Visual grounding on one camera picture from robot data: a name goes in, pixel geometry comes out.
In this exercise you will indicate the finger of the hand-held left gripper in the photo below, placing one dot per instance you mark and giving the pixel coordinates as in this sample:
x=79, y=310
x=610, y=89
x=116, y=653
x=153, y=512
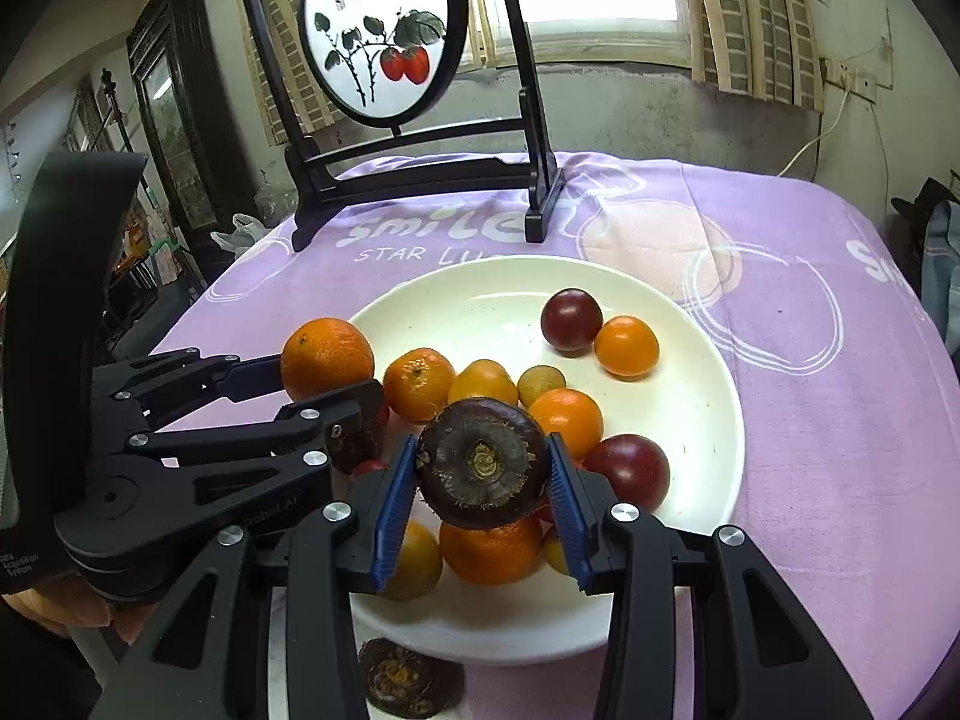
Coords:
x=255, y=376
x=315, y=427

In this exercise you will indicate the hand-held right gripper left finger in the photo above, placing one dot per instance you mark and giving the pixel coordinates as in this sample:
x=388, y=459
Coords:
x=394, y=517

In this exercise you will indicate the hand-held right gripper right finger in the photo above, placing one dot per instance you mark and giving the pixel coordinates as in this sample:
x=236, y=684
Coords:
x=566, y=517

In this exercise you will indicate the large yellow tomato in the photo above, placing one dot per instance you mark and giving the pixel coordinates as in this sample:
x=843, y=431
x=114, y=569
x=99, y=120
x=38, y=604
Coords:
x=420, y=562

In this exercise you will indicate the red cherry tomato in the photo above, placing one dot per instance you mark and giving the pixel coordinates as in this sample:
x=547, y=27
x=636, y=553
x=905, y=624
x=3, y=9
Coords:
x=366, y=468

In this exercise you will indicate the large orange mandarin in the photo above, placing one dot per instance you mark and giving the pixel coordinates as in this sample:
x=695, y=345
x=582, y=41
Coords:
x=328, y=356

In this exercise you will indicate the dark red tomato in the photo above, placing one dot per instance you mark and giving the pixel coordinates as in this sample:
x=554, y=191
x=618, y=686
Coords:
x=630, y=469

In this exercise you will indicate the dark brown water chestnut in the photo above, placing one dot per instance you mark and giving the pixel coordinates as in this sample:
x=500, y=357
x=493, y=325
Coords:
x=484, y=472
x=409, y=679

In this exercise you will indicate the orange cherry tomato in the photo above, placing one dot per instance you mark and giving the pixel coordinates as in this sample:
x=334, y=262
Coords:
x=626, y=345
x=566, y=420
x=484, y=381

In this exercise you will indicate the white oval plate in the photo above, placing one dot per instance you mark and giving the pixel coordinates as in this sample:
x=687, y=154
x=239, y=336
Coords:
x=465, y=300

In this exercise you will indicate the dark purple tomato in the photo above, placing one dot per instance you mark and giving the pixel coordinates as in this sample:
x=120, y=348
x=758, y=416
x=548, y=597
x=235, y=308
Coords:
x=571, y=319

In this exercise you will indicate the person's left hand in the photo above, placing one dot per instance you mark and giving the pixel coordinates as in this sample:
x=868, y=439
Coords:
x=52, y=611

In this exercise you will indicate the small mandarin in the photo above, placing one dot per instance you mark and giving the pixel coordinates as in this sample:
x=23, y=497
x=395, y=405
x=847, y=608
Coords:
x=418, y=382

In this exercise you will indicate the white plastic bag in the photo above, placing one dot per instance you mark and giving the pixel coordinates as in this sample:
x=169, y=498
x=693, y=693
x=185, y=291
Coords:
x=238, y=232

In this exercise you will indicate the purple printed tablecloth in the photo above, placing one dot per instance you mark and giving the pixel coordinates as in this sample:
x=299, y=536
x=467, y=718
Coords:
x=787, y=465

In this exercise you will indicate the brick pattern curtain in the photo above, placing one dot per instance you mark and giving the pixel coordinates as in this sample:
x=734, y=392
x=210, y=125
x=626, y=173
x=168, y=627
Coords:
x=757, y=22
x=281, y=90

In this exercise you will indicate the black stand with round painting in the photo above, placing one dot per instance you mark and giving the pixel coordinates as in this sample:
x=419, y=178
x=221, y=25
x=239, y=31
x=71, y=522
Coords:
x=360, y=15

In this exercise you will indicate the blue clothes pile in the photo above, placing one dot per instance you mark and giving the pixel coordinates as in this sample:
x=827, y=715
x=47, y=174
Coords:
x=945, y=277

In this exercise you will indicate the white wall outlet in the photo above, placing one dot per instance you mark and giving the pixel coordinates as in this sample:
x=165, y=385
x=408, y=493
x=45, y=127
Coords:
x=851, y=76

